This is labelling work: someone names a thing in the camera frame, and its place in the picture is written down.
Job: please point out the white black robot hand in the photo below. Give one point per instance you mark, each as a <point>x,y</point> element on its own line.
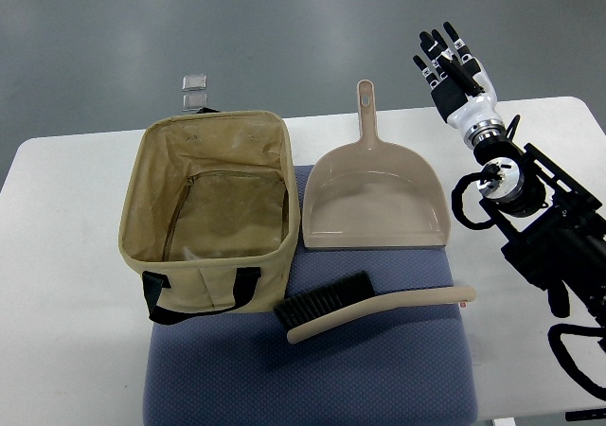
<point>459,85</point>

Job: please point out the beige hand broom black bristles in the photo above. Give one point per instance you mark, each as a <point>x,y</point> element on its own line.
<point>353,297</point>

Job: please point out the yellow fabric bag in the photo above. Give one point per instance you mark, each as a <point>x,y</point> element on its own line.
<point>211,216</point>

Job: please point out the beige plastic dustpan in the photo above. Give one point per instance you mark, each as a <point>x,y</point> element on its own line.
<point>373,194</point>

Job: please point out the lower clear floor plate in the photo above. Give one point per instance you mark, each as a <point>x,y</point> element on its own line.
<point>194,101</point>

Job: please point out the clear floor plate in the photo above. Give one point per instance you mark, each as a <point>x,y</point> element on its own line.
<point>194,101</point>
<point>194,82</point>

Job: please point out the upper clear floor plate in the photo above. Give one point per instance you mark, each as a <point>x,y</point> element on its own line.
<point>194,82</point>

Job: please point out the blue grey cushion mat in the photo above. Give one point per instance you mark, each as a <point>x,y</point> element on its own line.
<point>408,366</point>

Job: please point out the black bracket under table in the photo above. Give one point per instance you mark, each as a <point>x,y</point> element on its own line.
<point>585,415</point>

